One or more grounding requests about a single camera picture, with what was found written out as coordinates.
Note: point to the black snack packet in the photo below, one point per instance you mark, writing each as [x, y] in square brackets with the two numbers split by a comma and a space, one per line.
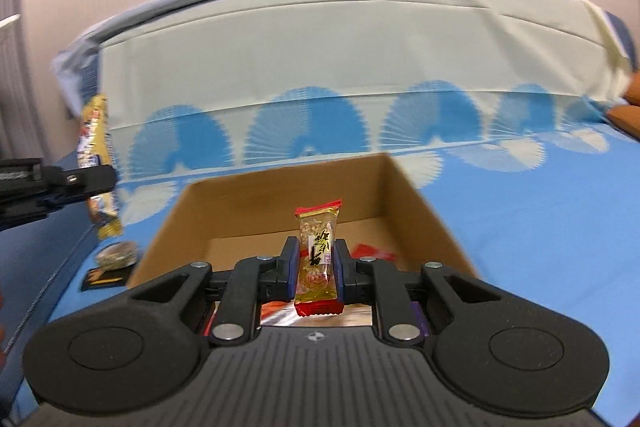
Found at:
[105, 278]

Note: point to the small red gold snack packet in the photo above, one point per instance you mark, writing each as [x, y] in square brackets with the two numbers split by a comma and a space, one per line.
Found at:
[317, 257]

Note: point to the yellow snack packet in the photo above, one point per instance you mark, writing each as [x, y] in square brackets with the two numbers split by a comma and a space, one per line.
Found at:
[95, 132]

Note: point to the orange pillow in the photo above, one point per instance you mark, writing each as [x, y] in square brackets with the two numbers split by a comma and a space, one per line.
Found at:
[629, 107]

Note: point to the large red striped snack packet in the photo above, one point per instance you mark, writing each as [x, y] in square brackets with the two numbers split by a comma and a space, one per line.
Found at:
[372, 251]

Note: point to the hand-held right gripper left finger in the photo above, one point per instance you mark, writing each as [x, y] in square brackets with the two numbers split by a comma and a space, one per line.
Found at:
[292, 267]

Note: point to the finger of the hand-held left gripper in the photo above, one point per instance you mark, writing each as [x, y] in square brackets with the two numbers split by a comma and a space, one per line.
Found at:
[82, 179]

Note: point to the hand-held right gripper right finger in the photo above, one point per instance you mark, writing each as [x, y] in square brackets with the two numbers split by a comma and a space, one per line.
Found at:
[341, 269]

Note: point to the brown cardboard box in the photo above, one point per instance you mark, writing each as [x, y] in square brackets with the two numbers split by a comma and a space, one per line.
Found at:
[400, 207]

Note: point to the clear bag of green snacks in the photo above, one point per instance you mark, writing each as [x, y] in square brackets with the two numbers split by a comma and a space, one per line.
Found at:
[116, 254]

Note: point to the purple snack packet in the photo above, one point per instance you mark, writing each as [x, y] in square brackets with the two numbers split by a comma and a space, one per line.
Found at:
[419, 319]

